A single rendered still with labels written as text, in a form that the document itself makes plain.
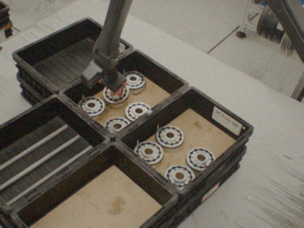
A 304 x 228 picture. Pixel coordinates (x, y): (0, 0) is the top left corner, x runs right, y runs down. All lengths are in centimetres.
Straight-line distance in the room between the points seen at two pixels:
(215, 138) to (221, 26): 214
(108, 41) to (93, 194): 49
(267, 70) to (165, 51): 132
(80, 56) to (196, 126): 61
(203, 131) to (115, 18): 58
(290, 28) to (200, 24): 265
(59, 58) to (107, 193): 71
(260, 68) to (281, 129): 146
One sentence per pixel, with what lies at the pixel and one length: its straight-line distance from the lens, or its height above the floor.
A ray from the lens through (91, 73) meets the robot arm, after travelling 146.
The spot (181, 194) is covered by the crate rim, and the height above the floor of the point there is 92.
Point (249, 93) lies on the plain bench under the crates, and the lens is 202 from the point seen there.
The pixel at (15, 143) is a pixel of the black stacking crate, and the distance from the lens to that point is 159.
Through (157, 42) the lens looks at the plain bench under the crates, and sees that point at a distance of 221.
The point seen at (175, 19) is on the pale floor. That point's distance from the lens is 366.
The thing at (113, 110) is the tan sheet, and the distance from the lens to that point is 166.
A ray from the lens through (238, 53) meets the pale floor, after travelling 341.
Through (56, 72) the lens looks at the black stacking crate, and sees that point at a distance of 184.
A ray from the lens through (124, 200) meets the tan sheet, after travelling 141.
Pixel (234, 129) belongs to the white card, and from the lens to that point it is 159.
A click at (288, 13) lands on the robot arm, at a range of 101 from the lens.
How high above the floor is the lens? 202
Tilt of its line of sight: 46 degrees down
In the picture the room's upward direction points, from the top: 6 degrees clockwise
